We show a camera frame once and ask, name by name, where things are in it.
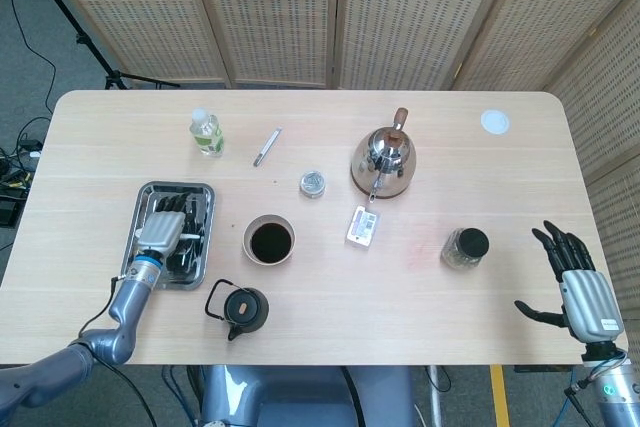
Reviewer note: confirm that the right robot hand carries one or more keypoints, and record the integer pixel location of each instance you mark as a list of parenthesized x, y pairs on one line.
[(592, 304)]

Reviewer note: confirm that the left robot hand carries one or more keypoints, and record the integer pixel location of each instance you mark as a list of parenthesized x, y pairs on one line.
[(160, 229)]

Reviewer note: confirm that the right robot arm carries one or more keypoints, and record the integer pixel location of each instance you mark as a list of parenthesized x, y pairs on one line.
[(612, 397)]

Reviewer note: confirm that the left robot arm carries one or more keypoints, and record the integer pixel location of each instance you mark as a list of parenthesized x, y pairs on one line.
[(132, 297)]

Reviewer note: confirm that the stainless steel tray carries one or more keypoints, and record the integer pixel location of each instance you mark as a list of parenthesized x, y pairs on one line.
[(197, 267)]

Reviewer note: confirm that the cup of dark tea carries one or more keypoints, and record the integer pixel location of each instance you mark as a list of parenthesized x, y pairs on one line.
[(270, 242)]

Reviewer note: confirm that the black cast iron teapot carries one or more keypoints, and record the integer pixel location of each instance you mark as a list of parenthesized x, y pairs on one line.
[(245, 307)]

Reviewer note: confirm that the clear plastic water bottle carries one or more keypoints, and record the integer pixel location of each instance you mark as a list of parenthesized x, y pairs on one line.
[(207, 134)]

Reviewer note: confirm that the glass jar with black lid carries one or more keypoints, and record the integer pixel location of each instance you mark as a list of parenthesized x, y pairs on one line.
[(472, 244)]

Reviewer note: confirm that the silver pen tool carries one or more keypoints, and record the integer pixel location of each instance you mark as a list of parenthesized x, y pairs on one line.
[(267, 147)]

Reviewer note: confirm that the black floor box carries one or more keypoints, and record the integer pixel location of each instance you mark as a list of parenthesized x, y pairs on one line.
[(7, 213)]

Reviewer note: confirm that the small round metal tin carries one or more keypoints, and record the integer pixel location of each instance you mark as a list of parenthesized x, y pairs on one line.
[(313, 183)]

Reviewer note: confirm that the black tripod stand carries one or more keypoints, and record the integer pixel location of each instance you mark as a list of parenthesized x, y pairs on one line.
[(80, 39)]

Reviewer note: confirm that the white round table grommet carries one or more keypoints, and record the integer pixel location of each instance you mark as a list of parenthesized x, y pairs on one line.
[(496, 122)]

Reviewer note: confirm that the grey robot torso base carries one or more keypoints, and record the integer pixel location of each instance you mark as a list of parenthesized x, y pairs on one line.
[(300, 397)]

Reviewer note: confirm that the stainless steel gooseneck kettle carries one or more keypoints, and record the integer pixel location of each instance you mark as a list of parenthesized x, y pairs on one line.
[(385, 157)]

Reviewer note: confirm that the woven folding screen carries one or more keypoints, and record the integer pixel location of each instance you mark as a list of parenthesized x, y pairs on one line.
[(275, 12)]

